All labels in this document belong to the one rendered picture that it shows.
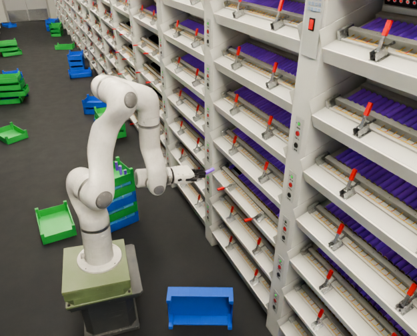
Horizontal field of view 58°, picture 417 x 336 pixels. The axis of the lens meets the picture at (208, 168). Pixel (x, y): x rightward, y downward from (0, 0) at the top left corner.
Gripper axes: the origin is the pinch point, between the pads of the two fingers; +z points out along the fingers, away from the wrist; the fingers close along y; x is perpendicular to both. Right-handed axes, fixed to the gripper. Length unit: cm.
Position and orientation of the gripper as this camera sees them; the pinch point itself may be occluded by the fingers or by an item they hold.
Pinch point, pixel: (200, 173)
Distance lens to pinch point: 179.0
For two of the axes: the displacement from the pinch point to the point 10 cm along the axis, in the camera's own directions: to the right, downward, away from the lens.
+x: -1.5, 8.8, 4.5
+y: -4.1, -4.7, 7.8
